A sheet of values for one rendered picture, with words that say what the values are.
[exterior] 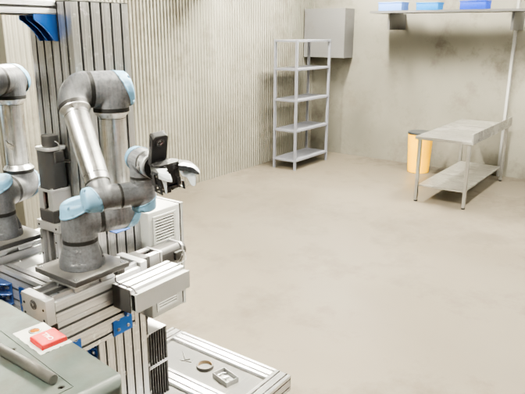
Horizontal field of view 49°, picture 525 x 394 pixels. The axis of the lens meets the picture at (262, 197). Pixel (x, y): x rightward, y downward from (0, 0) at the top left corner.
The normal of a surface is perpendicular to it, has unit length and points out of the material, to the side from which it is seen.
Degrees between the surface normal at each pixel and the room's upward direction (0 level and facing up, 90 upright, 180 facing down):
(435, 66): 90
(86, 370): 0
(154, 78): 90
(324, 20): 90
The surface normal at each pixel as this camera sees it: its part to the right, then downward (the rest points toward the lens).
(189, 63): 0.81, 0.17
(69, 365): 0.00, -0.96
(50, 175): 0.16, 0.28
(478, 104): -0.58, 0.22
